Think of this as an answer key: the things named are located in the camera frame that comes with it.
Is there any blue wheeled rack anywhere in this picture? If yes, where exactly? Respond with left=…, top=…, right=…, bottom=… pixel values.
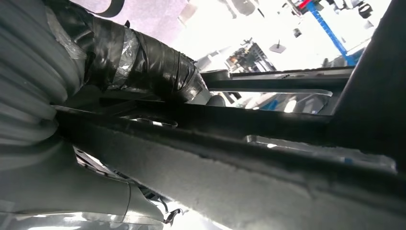
left=306, top=0, right=361, bottom=67

